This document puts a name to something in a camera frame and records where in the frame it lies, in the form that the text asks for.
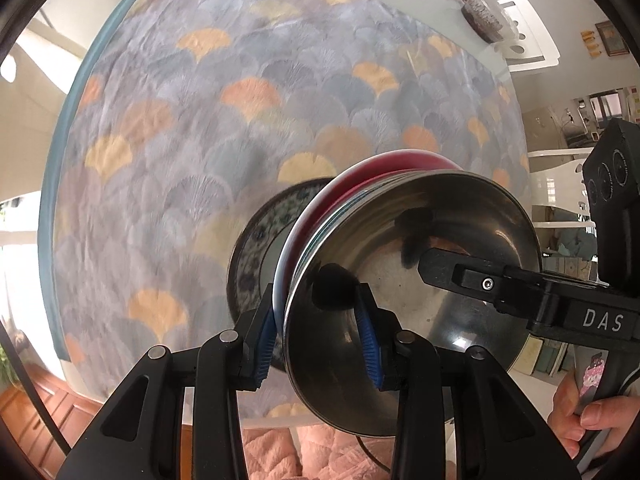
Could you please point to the cream dining chair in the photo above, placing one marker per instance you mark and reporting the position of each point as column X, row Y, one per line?
column 36, row 75

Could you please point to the ginkgo pattern tablecloth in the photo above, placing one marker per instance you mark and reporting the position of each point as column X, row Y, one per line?
column 186, row 116

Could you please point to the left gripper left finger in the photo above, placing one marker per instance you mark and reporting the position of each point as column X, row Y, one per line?
column 137, row 432

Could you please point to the pink quilted cushion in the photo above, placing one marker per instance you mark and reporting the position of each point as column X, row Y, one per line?
column 314, row 452

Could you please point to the white chair right side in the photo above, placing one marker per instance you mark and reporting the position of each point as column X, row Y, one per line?
column 533, row 47

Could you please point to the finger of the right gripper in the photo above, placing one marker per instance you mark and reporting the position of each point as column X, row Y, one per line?
column 510, row 289

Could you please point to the red steel bowl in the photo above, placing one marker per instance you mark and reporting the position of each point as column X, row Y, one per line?
column 349, row 188

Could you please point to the person's right hand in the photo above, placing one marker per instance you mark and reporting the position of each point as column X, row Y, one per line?
column 615, row 414

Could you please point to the blue floral plate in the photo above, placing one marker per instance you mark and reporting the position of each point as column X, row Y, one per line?
column 257, row 250

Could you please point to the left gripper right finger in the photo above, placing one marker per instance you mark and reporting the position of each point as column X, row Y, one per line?
column 499, row 433

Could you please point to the blue steel bowl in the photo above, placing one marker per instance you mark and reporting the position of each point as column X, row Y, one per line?
column 379, row 242

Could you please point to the clear plastic food container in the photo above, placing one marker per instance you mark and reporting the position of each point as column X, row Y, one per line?
column 482, row 20

